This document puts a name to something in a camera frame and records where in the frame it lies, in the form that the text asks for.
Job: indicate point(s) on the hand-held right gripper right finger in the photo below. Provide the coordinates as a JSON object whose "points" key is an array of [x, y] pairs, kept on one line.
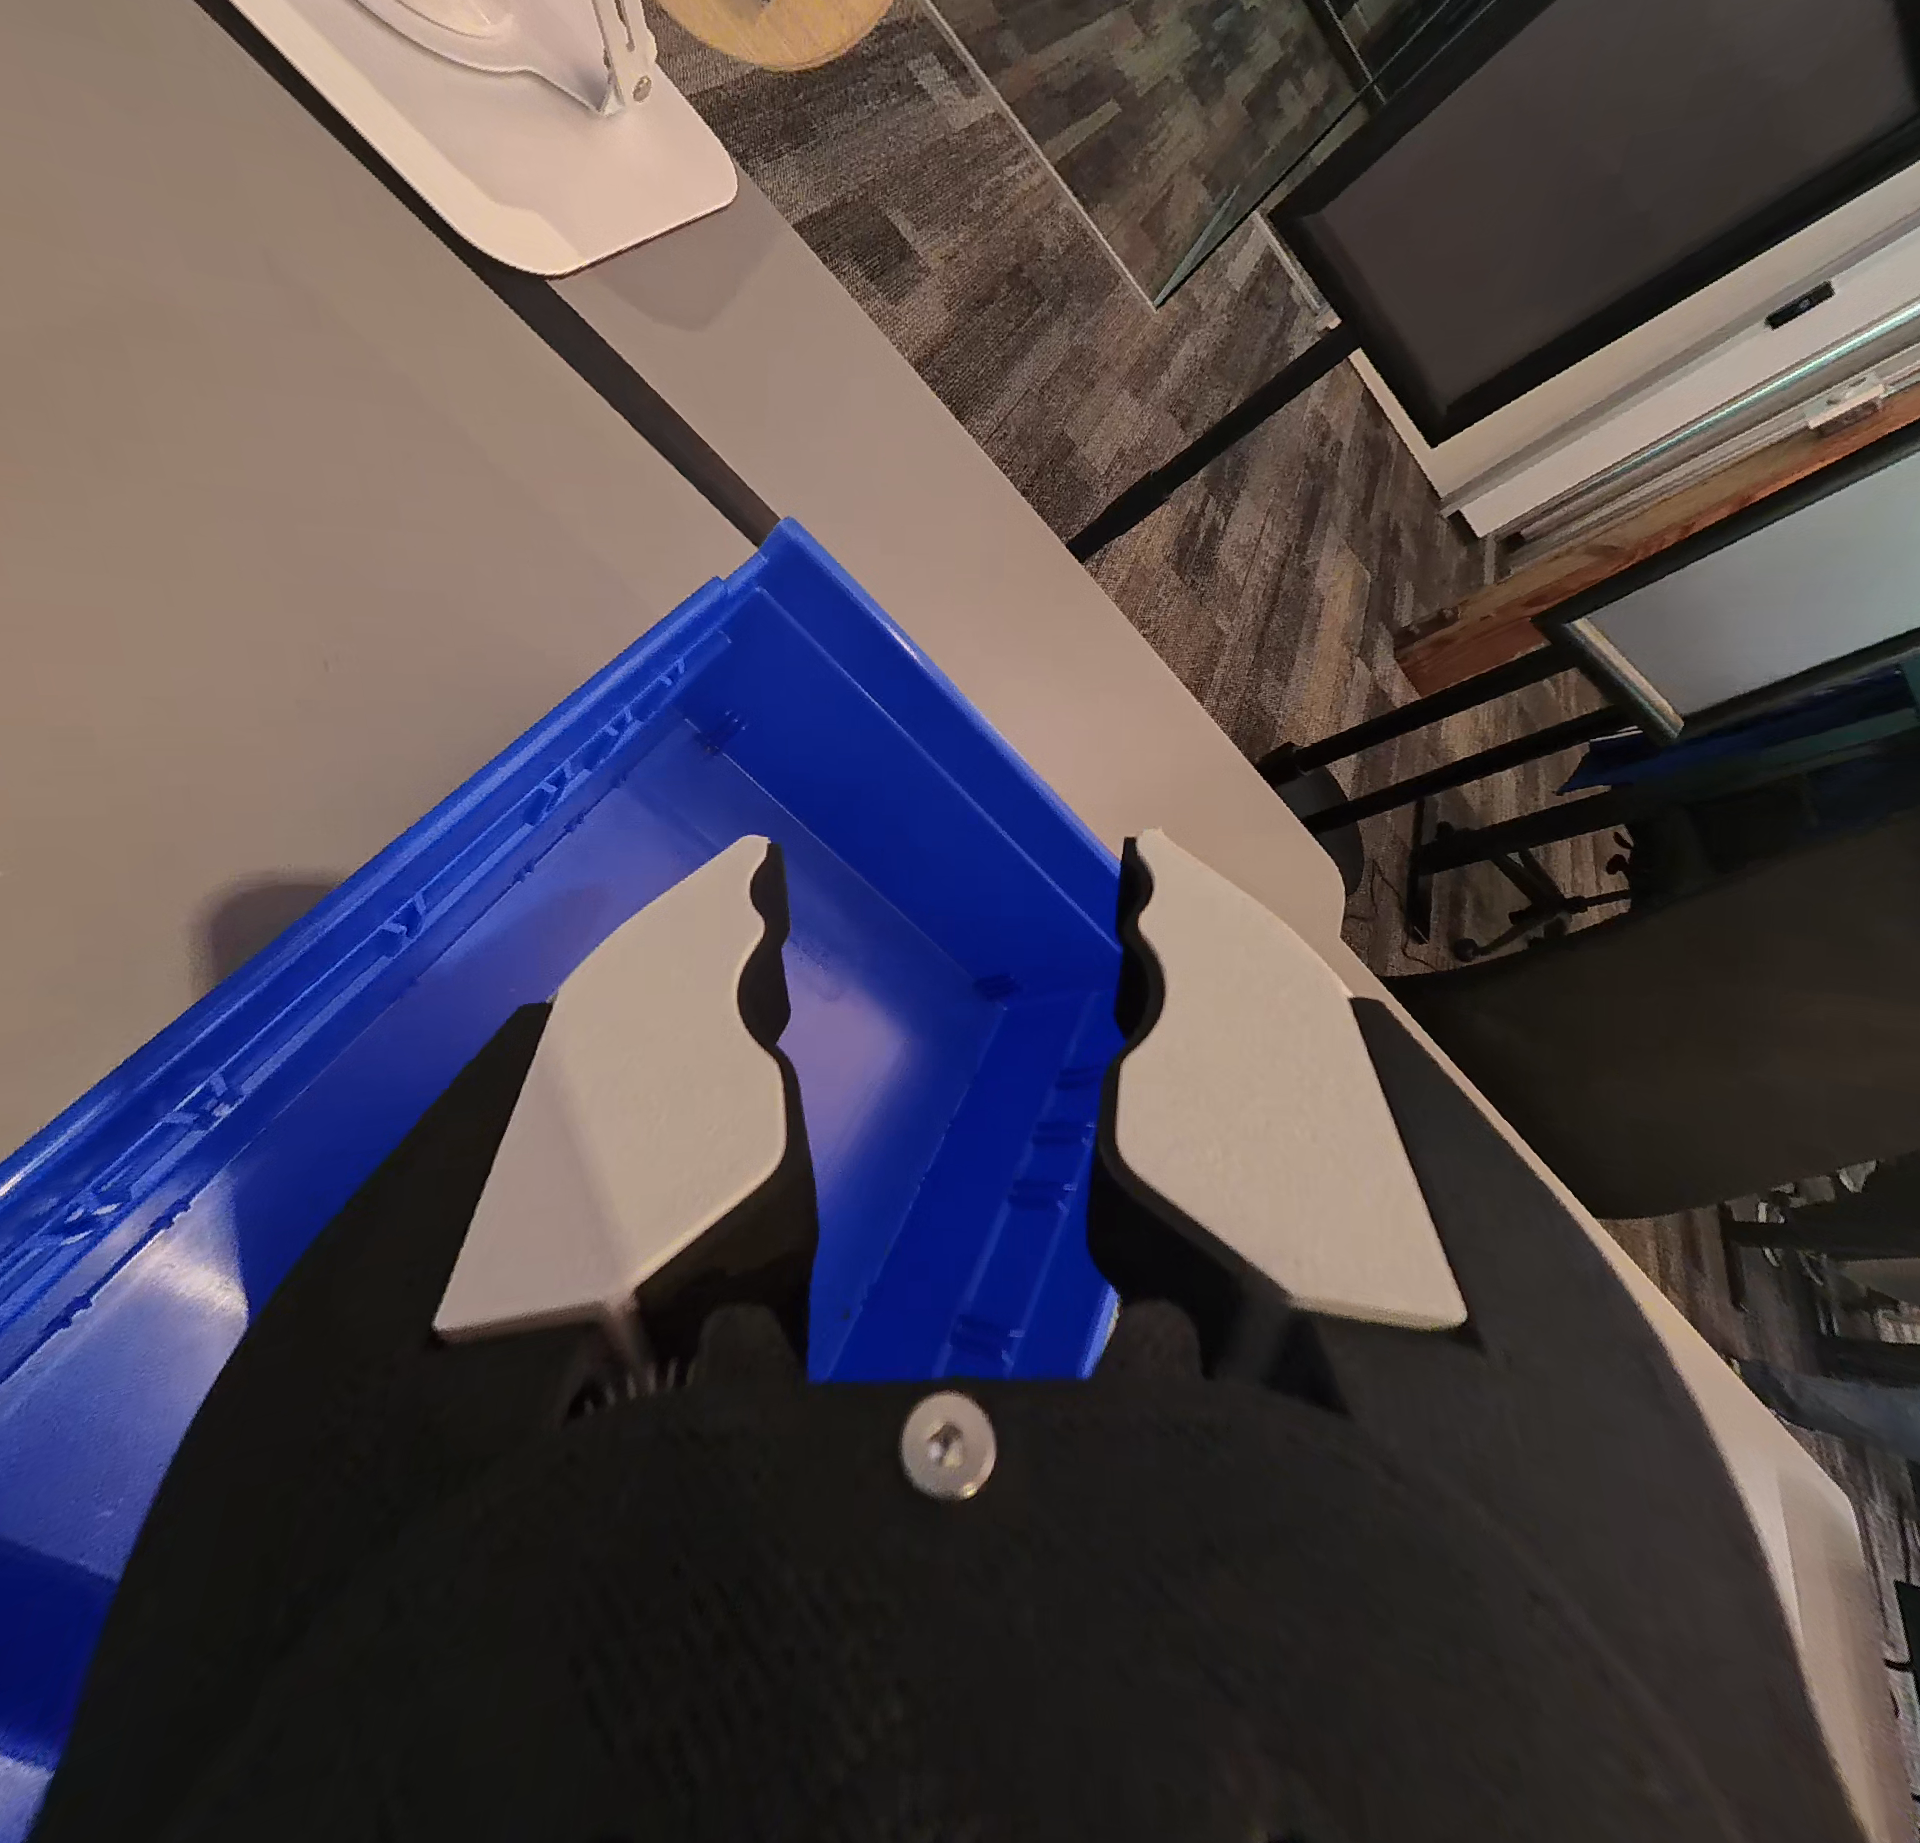
{"points": [[1283, 1124]]}

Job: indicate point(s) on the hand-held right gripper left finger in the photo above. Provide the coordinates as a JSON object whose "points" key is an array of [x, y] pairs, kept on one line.
{"points": [[630, 1124]]}

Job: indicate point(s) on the blue plastic bin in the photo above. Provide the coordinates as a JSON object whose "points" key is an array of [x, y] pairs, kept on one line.
{"points": [[872, 763]]}

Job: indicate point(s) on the black office chair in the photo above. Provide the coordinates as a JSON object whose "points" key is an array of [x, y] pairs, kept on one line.
{"points": [[1680, 1033]]}

